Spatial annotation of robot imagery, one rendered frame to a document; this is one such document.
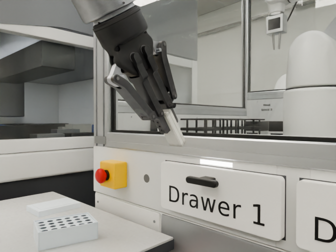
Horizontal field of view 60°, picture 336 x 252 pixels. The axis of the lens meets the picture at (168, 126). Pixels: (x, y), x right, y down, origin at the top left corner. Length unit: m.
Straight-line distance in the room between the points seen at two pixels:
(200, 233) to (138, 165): 0.24
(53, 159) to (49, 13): 0.58
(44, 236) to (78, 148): 0.69
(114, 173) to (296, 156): 0.47
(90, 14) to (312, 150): 0.39
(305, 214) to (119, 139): 0.53
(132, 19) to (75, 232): 0.46
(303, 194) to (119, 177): 0.48
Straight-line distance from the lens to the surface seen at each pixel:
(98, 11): 0.41
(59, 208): 0.92
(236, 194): 0.58
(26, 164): 1.23
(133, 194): 0.82
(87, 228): 0.70
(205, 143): 0.62
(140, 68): 0.44
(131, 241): 0.69
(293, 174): 0.54
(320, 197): 0.52
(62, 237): 0.69
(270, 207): 0.55
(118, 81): 0.42
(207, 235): 0.67
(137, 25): 0.43
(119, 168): 0.81
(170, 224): 0.74
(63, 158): 1.29
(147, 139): 0.75
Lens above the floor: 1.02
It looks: 1 degrees down
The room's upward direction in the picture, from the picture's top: straight up
